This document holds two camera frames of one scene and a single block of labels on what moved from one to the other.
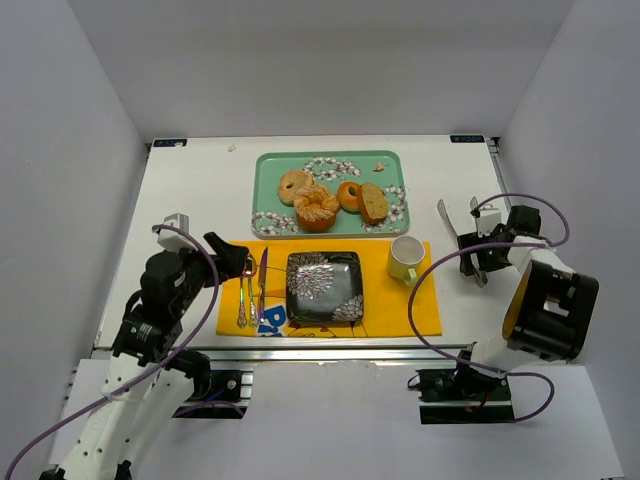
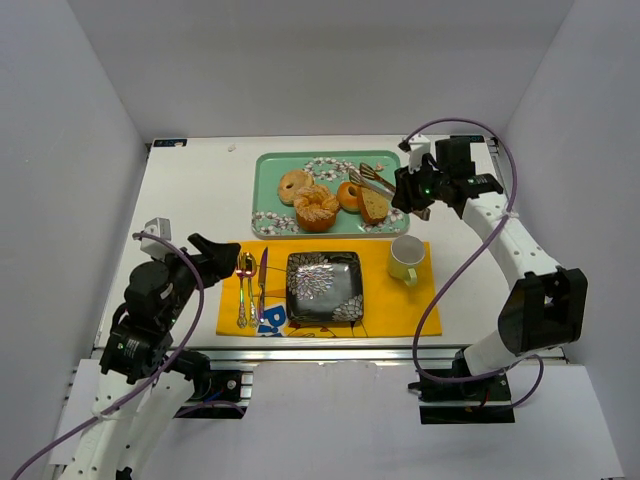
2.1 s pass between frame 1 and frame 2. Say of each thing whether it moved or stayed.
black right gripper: moved
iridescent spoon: stayed
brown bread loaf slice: stayed
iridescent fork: stayed
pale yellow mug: stayed
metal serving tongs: moved
